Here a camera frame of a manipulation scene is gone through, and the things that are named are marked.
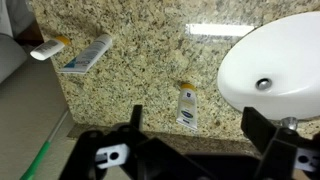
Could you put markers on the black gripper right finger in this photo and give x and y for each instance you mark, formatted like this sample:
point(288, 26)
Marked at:
point(280, 146)

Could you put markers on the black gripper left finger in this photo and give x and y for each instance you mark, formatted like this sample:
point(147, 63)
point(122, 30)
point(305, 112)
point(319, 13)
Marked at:
point(100, 143)

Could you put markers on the small white bottle yellow cap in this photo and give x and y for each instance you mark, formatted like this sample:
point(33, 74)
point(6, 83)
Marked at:
point(46, 49)

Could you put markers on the chrome faucet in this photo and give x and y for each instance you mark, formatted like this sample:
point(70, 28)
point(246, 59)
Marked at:
point(289, 123)

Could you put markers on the chrome sink drain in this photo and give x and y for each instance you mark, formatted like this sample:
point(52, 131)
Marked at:
point(264, 84)

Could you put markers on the white blue CeraVe tube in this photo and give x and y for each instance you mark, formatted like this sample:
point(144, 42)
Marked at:
point(86, 55)

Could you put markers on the white Cetaphil tube yellow cap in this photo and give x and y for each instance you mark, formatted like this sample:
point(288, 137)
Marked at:
point(186, 106)

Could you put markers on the white oval sink basin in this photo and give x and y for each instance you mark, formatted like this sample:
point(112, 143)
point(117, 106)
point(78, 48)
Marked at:
point(286, 50)

